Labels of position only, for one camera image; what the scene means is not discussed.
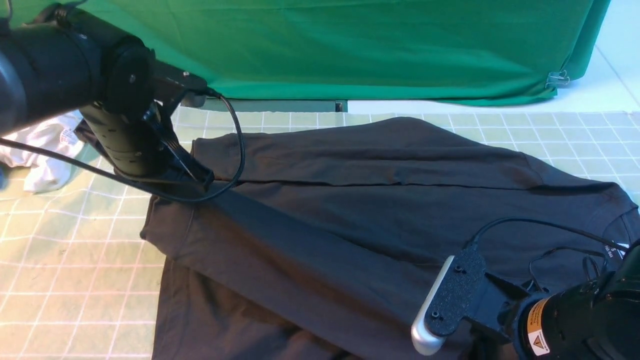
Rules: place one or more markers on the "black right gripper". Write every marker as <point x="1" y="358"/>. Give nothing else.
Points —
<point x="495" y="314"/>

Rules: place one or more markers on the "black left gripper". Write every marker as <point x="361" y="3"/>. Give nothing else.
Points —
<point x="156" y="158"/>

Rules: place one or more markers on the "dark gray long-sleeve top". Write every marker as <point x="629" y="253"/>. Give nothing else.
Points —
<point x="330" y="242"/>

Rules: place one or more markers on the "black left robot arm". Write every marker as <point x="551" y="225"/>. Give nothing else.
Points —
<point x="67" y="59"/>

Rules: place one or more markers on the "dark green metal bar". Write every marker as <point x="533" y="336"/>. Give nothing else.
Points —
<point x="289" y="106"/>

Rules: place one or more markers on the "light green checkered tablecloth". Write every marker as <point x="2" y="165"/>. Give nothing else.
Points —
<point x="77" y="283"/>

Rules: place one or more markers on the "silver binder clip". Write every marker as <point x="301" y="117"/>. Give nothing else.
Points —
<point x="557" y="79"/>

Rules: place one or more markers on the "green backdrop cloth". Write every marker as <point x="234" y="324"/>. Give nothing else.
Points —
<point x="479" y="53"/>

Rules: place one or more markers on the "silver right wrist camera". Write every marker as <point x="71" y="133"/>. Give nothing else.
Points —
<point x="449" y="300"/>

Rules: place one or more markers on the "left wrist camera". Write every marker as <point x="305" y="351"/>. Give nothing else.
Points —
<point x="169" y="82"/>

